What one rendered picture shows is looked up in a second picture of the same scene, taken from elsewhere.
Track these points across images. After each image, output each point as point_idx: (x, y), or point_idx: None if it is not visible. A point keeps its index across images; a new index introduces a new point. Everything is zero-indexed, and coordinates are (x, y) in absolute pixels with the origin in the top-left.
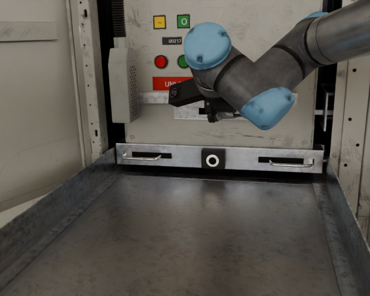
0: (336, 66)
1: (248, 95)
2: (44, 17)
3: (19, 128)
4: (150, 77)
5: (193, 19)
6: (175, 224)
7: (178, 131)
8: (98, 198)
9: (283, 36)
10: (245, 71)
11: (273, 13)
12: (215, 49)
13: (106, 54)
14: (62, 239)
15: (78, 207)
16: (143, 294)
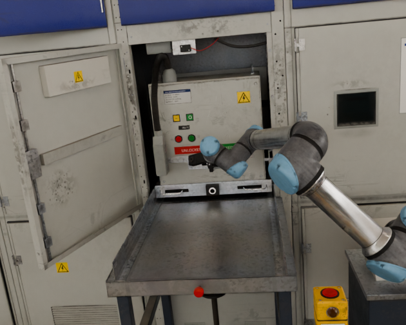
0: None
1: (229, 166)
2: (115, 124)
3: (109, 184)
4: (173, 147)
5: (194, 115)
6: (200, 224)
7: (191, 176)
8: (154, 218)
9: (241, 137)
10: (226, 155)
11: (237, 111)
12: (214, 148)
13: None
14: (149, 236)
15: (147, 222)
16: (195, 249)
